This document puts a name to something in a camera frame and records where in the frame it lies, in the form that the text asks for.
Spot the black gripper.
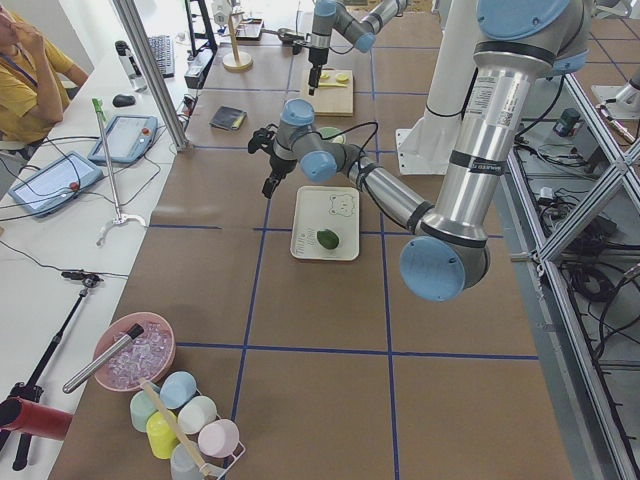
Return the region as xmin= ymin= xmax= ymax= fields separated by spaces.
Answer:
xmin=262 ymin=152 xmax=298 ymax=199
xmin=308 ymin=47 xmax=328 ymax=96

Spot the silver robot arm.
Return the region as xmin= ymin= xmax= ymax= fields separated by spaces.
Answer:
xmin=307 ymin=0 xmax=409 ymax=96
xmin=248 ymin=1 xmax=594 ymax=302

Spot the light green ceramic bowl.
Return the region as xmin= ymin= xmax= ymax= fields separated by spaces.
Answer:
xmin=318 ymin=126 xmax=346 ymax=144

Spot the pink bowl with ice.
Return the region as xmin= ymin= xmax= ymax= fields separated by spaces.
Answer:
xmin=94 ymin=312 xmax=176 ymax=392

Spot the wooden cutting board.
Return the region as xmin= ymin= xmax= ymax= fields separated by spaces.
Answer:
xmin=300 ymin=69 xmax=354 ymax=117

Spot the white rectangular tray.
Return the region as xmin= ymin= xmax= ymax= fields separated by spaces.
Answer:
xmin=290 ymin=186 xmax=360 ymax=261

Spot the metal scoop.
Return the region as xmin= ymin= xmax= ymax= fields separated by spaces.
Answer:
xmin=261 ymin=28 xmax=305 ymax=44

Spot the green lime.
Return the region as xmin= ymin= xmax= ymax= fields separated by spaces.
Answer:
xmin=316 ymin=229 xmax=340 ymax=250

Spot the grey yellow sponge cloth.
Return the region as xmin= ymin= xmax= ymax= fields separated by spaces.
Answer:
xmin=209 ymin=106 xmax=247 ymax=131

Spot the wooden mug tree stand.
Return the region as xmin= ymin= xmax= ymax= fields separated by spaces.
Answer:
xmin=222 ymin=11 xmax=253 ymax=73

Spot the dark wooden glass tray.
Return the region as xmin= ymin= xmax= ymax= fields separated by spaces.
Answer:
xmin=235 ymin=18 xmax=264 ymax=41

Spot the far teach pendant tablet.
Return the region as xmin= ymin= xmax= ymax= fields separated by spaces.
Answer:
xmin=98 ymin=115 xmax=159 ymax=165

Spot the teach pendant tablet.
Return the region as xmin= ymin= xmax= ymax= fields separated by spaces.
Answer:
xmin=98 ymin=115 xmax=159 ymax=165
xmin=8 ymin=151 xmax=104 ymax=217

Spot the black keyboard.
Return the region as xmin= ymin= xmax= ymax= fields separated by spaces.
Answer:
xmin=147 ymin=35 xmax=175 ymax=78

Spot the black computer mouse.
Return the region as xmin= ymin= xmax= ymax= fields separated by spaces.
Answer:
xmin=112 ymin=94 xmax=136 ymax=108

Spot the metal reach grabber pole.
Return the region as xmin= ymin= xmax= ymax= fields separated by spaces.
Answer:
xmin=92 ymin=98 xmax=148 ymax=247

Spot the metal muddler rod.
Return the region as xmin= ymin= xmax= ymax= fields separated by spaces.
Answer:
xmin=62 ymin=323 xmax=144 ymax=394

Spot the near teach pendant tablet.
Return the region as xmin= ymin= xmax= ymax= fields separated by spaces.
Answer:
xmin=8 ymin=151 xmax=104 ymax=217

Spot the blue cup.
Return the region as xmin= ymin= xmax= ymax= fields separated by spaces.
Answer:
xmin=160 ymin=371 xmax=197 ymax=410

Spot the white cup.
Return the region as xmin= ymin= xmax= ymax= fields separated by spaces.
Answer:
xmin=178 ymin=395 xmax=217 ymax=435

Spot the wooden stick on cups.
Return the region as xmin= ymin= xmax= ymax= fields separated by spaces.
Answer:
xmin=138 ymin=378 xmax=215 ymax=478

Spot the green cup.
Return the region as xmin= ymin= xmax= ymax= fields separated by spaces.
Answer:
xmin=129 ymin=390 xmax=157 ymax=433

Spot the pink cup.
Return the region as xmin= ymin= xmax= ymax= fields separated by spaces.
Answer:
xmin=198 ymin=419 xmax=240 ymax=458

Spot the person in yellow shirt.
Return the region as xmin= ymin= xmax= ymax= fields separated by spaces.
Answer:
xmin=1 ymin=8 xmax=88 ymax=144

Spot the yellow cup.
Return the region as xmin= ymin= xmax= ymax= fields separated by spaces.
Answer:
xmin=146 ymin=411 xmax=180 ymax=460

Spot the grey cup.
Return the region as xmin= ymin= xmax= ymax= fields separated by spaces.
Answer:
xmin=170 ymin=444 xmax=204 ymax=480

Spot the red cylinder bottle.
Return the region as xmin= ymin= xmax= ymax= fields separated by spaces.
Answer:
xmin=1 ymin=397 xmax=73 ymax=441

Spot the black tripod stick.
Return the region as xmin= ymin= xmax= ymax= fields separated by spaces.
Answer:
xmin=1 ymin=270 xmax=102 ymax=471

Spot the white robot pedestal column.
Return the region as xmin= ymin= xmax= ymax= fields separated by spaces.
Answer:
xmin=396 ymin=0 xmax=480 ymax=175

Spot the aluminium frame post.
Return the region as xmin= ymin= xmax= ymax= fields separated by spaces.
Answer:
xmin=113 ymin=0 xmax=189 ymax=152

